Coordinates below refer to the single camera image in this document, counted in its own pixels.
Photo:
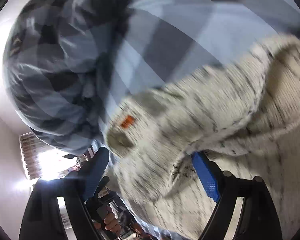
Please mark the blue grey checkered pillow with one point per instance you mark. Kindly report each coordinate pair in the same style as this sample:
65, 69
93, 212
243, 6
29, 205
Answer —
58, 64

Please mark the person's left hand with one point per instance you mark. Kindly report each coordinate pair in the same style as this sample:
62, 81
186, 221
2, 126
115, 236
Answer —
112, 223

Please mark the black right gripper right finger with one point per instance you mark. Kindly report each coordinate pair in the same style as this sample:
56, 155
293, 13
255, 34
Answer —
258, 218

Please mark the blue grey checkered bedsheet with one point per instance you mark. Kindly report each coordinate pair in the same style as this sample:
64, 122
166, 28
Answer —
164, 41

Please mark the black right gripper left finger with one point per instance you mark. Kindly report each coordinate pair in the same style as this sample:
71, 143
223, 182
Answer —
42, 216

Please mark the cream fuzzy checked garment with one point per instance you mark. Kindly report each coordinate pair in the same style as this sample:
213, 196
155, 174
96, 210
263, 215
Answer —
245, 116

